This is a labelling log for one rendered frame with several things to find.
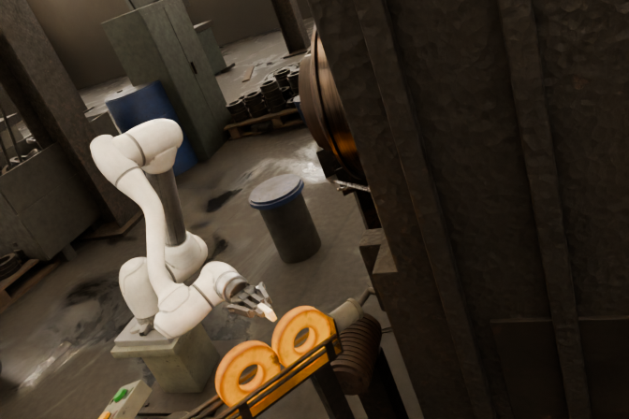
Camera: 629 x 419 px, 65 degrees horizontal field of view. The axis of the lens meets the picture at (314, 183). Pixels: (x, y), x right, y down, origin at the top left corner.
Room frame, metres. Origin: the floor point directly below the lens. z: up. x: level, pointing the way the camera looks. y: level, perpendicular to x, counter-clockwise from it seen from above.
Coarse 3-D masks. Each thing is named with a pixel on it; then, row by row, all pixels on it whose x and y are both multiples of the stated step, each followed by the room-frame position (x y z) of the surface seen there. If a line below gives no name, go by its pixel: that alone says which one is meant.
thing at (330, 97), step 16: (320, 48) 1.22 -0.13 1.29; (320, 64) 1.19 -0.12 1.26; (320, 80) 1.17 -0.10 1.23; (320, 96) 1.16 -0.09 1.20; (336, 96) 1.14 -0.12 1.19; (320, 112) 1.14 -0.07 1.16; (336, 112) 1.13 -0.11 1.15; (336, 128) 1.14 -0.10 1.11; (336, 144) 1.15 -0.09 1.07; (352, 144) 1.13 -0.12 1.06; (352, 160) 1.16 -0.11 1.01; (352, 176) 1.20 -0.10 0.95
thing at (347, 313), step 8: (344, 304) 1.04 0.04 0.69; (352, 304) 1.03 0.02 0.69; (336, 312) 1.01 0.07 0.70; (344, 312) 1.01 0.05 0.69; (352, 312) 1.01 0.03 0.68; (360, 312) 1.01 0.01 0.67; (336, 320) 0.99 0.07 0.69; (344, 320) 0.99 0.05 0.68; (352, 320) 1.00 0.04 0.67; (344, 328) 0.99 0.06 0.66
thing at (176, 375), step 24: (192, 336) 1.77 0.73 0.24; (144, 360) 1.75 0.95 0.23; (168, 360) 1.69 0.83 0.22; (192, 360) 1.71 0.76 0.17; (216, 360) 1.82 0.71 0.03; (168, 384) 1.73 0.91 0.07; (192, 384) 1.68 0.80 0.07; (144, 408) 1.71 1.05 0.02; (168, 408) 1.65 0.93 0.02; (192, 408) 1.60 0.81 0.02
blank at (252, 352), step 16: (240, 352) 0.88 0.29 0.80; (256, 352) 0.89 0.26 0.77; (272, 352) 0.91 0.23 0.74; (224, 368) 0.86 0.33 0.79; (240, 368) 0.87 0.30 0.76; (272, 368) 0.90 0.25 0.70; (224, 384) 0.85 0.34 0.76; (256, 384) 0.88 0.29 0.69; (272, 384) 0.89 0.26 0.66; (224, 400) 0.84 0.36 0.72
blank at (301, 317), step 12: (288, 312) 0.97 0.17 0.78; (300, 312) 0.96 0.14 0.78; (312, 312) 0.97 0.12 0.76; (288, 324) 0.94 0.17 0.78; (300, 324) 0.95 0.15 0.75; (312, 324) 0.96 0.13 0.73; (324, 324) 0.98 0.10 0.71; (276, 336) 0.94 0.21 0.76; (288, 336) 0.93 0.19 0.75; (312, 336) 0.97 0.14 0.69; (324, 336) 0.97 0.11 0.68; (276, 348) 0.92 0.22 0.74; (288, 348) 0.93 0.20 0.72; (300, 348) 0.96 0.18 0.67; (312, 348) 0.95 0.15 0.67; (288, 360) 0.92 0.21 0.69
